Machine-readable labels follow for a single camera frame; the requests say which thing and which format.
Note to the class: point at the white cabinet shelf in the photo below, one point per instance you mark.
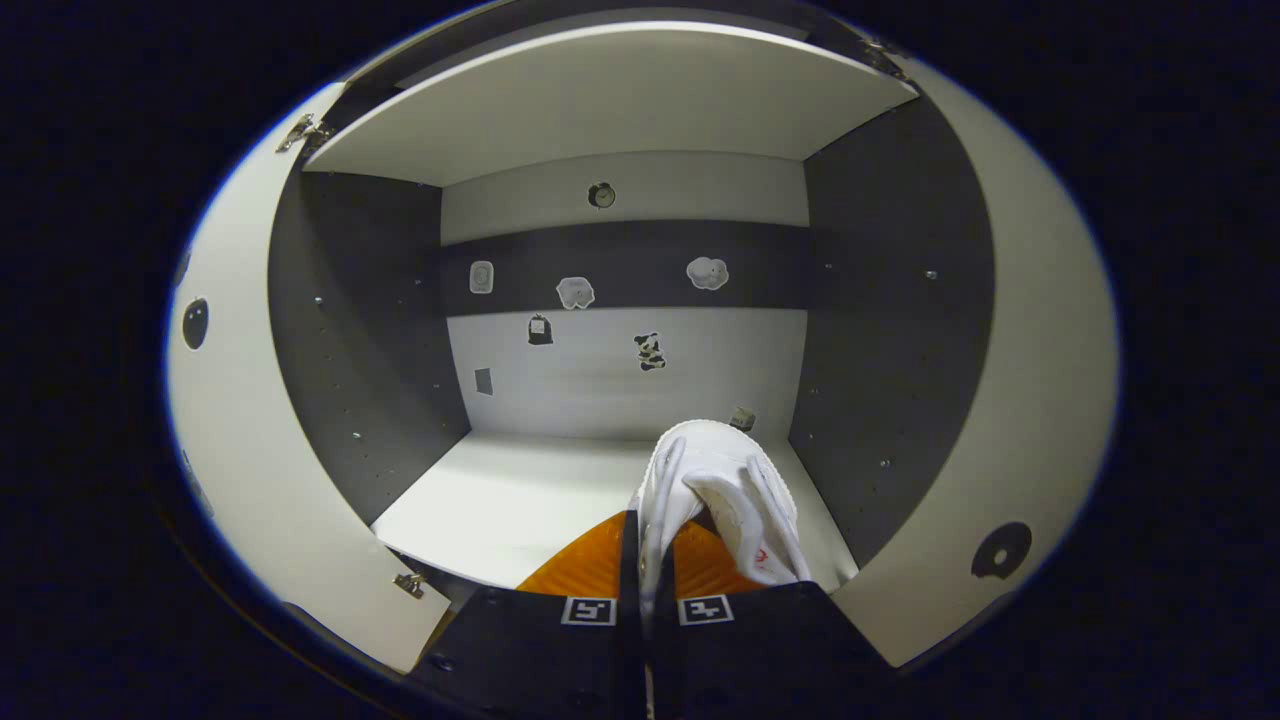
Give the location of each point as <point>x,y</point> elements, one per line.
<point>620,100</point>
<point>520,500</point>

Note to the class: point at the white shoe cabinet door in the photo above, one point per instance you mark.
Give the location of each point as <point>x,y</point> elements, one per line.
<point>1040,380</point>
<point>250,450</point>

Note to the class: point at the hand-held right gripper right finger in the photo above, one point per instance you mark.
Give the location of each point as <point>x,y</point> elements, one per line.
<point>760,650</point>

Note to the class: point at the white canvas shoe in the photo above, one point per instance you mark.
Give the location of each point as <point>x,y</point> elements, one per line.
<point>720,480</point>

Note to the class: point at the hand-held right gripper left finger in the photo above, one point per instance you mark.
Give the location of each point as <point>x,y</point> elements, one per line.
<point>630,560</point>

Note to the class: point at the white shoe cabinet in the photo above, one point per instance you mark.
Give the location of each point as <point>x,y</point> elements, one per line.
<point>370,330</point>

